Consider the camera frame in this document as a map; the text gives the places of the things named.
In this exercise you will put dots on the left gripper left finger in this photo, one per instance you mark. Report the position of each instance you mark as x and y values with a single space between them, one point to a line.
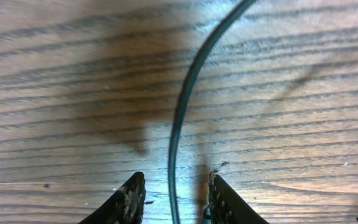
124 206

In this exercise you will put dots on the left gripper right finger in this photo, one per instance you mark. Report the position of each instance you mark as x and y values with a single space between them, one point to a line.
227 207

